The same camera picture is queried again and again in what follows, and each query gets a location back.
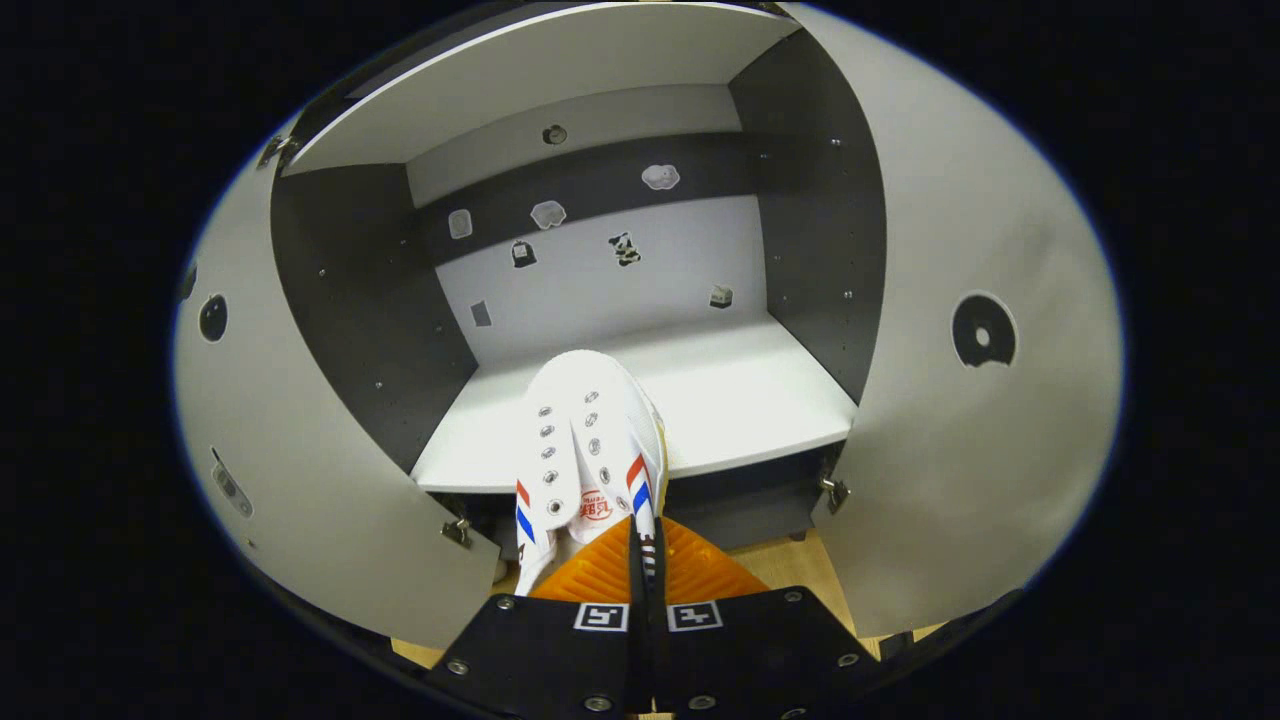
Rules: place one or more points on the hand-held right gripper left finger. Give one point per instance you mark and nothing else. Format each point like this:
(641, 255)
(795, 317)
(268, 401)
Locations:
(540, 650)

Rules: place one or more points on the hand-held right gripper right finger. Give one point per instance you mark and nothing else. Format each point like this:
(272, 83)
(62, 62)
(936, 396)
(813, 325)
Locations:
(760, 650)

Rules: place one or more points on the white cabinet door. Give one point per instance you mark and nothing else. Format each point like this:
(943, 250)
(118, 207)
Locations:
(300, 470)
(950, 480)

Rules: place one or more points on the white shoe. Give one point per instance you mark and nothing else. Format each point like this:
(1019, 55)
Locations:
(590, 400)

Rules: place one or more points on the white shoe cabinet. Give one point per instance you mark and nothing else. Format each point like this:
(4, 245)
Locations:
(600, 290)

